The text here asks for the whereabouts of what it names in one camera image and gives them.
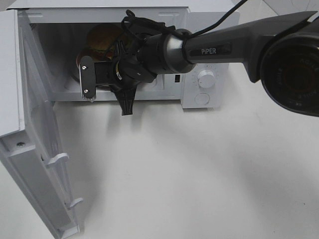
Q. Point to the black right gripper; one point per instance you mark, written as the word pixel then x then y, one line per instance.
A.
pixel 127 72

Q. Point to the burger with lettuce and cheese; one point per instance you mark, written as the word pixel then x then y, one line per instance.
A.
pixel 101 39

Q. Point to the round white door button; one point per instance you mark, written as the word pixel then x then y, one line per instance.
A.
pixel 202 99

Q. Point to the white timer knob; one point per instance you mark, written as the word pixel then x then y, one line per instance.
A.
pixel 206 79

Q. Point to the white microwave door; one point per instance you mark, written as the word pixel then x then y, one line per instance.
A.
pixel 30 145

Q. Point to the pink round plate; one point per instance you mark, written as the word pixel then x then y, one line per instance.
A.
pixel 84 53

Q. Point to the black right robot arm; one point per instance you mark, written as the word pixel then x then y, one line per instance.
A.
pixel 282 52

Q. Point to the glass microwave turntable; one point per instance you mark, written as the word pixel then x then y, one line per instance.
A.
pixel 75 79

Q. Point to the white microwave oven body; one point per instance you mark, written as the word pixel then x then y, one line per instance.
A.
pixel 51 33

